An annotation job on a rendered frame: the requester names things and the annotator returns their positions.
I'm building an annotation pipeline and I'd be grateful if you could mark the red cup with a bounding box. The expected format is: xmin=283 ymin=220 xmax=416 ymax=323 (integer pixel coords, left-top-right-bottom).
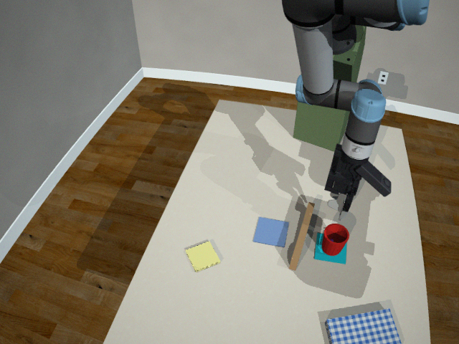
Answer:
xmin=322 ymin=224 xmax=349 ymax=256

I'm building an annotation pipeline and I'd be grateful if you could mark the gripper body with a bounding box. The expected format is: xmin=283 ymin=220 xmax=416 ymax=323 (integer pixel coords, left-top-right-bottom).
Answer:
xmin=324 ymin=144 xmax=369 ymax=195

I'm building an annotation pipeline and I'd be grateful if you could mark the yellow sticky-note pad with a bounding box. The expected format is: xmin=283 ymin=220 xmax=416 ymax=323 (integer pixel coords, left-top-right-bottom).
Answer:
xmin=186 ymin=242 xmax=220 ymax=272

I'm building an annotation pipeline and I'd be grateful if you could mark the blue plaid towel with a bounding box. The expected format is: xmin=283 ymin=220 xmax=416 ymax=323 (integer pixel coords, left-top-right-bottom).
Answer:
xmin=325 ymin=308 xmax=402 ymax=344

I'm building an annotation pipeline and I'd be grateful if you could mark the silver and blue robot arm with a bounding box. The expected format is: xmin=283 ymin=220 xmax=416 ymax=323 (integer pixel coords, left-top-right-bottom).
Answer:
xmin=282 ymin=0 xmax=430 ymax=197

